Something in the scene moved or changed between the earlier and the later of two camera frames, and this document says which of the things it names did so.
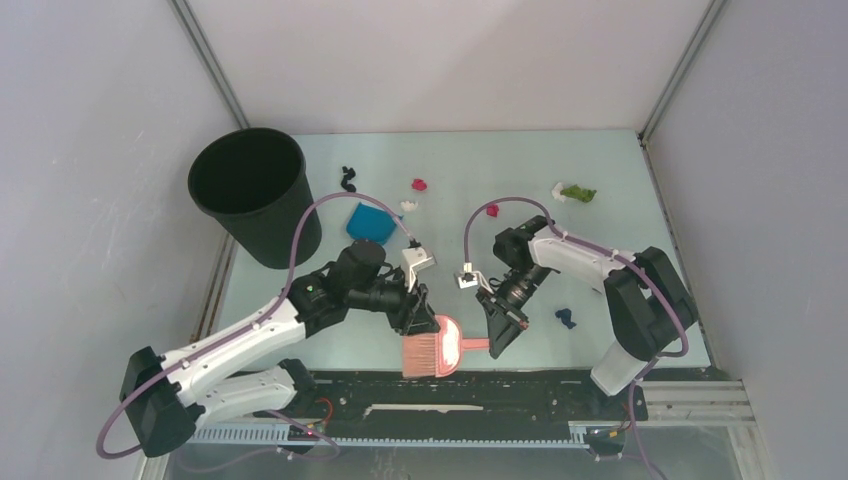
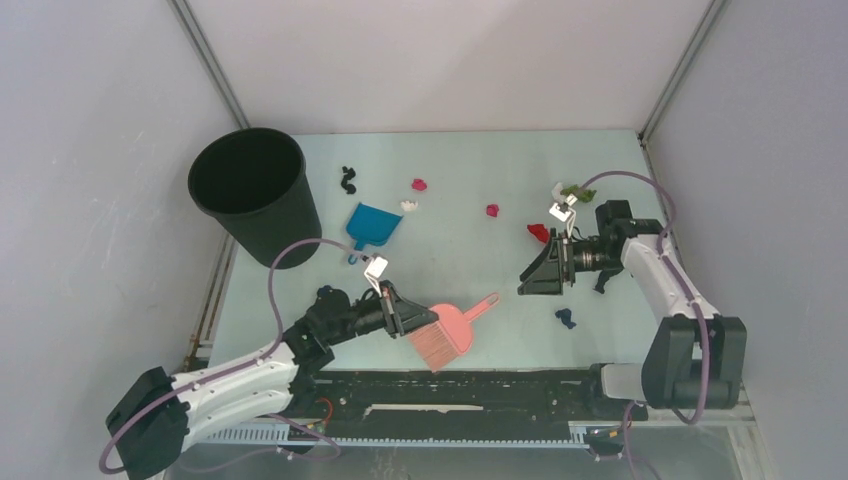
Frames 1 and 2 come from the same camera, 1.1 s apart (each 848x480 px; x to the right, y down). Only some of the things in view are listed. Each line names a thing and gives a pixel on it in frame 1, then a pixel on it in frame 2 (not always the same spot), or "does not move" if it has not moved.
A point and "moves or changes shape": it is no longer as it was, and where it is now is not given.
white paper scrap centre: (408, 206) does not move
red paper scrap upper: (419, 184) does not move
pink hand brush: (438, 354) moves or changes shape
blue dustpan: (371, 223) does not move
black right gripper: (504, 325) to (552, 267)
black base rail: (534, 395) does not move
